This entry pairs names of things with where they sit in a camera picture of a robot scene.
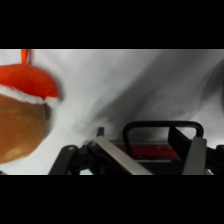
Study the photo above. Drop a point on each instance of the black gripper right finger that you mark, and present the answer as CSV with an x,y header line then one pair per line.
x,y
195,156

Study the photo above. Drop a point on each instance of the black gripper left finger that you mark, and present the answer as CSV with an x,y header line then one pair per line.
x,y
113,156

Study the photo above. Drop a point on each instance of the red drawer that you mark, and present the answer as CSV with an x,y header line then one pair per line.
x,y
153,151

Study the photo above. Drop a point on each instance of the brown plush with red hat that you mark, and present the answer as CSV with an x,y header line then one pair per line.
x,y
20,126

